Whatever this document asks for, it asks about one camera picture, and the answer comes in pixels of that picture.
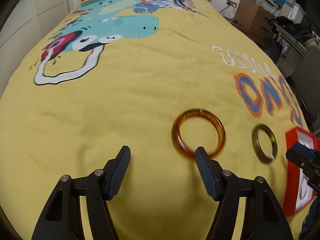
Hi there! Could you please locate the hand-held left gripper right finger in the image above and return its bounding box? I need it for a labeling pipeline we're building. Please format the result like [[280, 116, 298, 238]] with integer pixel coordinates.
[[195, 147, 294, 240]]

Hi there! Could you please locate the white wardrobe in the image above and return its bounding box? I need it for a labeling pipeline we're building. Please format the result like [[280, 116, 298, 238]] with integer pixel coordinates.
[[0, 0, 82, 90]]

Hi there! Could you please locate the yellow printed blanket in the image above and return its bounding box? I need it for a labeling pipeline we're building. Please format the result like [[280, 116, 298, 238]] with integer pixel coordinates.
[[0, 0, 313, 240]]

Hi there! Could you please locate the orange amber bangle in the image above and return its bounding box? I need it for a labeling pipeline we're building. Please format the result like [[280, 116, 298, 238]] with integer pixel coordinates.
[[171, 109, 227, 161]]

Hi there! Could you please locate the dark brown bangle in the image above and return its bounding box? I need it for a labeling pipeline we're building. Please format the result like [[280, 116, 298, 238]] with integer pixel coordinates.
[[251, 124, 277, 165]]

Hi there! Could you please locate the thin silver bangle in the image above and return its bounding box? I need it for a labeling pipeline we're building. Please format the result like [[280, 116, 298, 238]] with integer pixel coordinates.
[[299, 176, 313, 202]]

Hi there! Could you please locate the red box with white inside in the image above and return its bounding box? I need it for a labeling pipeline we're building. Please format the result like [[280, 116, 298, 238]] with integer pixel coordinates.
[[282, 127, 318, 217]]

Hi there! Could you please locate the wooden dresser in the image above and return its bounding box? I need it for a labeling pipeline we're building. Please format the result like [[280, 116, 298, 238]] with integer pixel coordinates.
[[234, 0, 277, 41]]

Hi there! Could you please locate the grey chair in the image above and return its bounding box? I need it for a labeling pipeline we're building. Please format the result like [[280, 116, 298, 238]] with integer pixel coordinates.
[[290, 44, 320, 128]]

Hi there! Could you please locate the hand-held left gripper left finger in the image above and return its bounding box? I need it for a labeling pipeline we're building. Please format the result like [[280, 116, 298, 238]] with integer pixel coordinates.
[[31, 145, 132, 240]]

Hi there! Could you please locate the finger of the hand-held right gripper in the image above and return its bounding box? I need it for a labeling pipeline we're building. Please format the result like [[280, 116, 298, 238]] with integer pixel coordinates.
[[286, 149, 320, 191], [292, 142, 320, 158]]

